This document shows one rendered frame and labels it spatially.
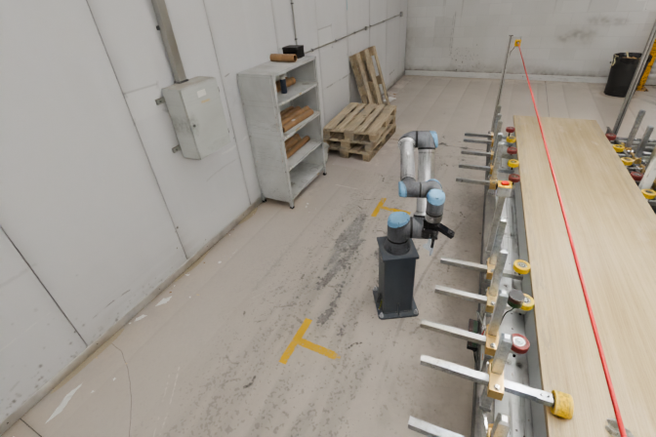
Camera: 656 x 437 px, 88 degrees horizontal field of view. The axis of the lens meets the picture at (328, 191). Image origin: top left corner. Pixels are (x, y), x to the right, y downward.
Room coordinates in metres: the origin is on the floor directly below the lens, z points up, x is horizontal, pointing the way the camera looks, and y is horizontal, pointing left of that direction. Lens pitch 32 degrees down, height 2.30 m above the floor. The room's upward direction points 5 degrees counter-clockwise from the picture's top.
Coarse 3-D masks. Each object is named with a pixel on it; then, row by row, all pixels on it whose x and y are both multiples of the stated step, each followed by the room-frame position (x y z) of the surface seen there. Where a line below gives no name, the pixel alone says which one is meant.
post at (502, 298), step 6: (498, 294) 0.97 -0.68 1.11; (504, 294) 0.95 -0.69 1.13; (498, 300) 0.95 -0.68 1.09; (504, 300) 0.94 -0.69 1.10; (498, 306) 0.95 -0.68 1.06; (504, 306) 0.94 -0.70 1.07; (498, 312) 0.94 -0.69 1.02; (492, 318) 0.95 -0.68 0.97; (498, 318) 0.94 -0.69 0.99; (492, 324) 0.95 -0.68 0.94; (498, 324) 0.94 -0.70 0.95; (492, 330) 0.95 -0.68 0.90; (498, 330) 0.94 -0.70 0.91; (486, 354) 0.94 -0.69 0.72
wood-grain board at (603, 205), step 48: (528, 144) 2.74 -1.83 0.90; (576, 144) 2.67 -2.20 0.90; (528, 192) 2.00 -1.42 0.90; (576, 192) 1.95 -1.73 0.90; (624, 192) 1.90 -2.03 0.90; (528, 240) 1.51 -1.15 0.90; (576, 240) 1.48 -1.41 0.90; (624, 240) 1.44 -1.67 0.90; (576, 288) 1.14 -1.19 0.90; (624, 288) 1.11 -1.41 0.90; (576, 336) 0.88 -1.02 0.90; (624, 336) 0.87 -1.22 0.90; (576, 384) 0.69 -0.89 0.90; (624, 384) 0.67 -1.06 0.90; (576, 432) 0.53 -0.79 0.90
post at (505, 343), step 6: (504, 336) 0.74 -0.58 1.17; (510, 336) 0.73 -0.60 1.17; (504, 342) 0.72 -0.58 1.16; (510, 342) 0.71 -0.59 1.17; (498, 348) 0.73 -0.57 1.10; (504, 348) 0.72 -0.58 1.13; (510, 348) 0.71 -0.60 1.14; (498, 354) 0.72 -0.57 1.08; (504, 354) 0.71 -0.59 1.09; (498, 360) 0.72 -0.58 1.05; (504, 360) 0.71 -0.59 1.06; (492, 366) 0.74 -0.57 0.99; (498, 366) 0.72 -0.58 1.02; (504, 366) 0.71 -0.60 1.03; (498, 372) 0.71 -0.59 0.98; (486, 390) 0.72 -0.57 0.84; (486, 396) 0.72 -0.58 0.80; (486, 402) 0.72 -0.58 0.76
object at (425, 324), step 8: (424, 320) 1.06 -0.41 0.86; (424, 328) 1.03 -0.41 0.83; (432, 328) 1.02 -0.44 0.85; (440, 328) 1.01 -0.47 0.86; (448, 328) 1.00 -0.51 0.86; (456, 328) 1.00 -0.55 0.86; (456, 336) 0.97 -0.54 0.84; (464, 336) 0.96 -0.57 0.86; (472, 336) 0.95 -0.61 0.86; (480, 336) 0.95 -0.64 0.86; (512, 352) 0.87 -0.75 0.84
